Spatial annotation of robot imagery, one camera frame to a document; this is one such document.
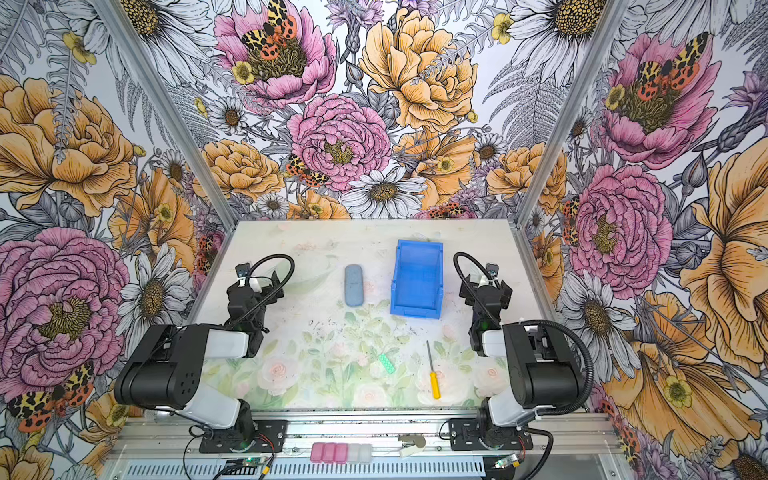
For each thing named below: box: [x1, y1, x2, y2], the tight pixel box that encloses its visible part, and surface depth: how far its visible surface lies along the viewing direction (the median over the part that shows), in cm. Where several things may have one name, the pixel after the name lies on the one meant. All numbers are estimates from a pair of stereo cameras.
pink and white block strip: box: [310, 442, 373, 464], surface depth 73 cm
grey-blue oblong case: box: [344, 264, 364, 307], surface depth 103 cm
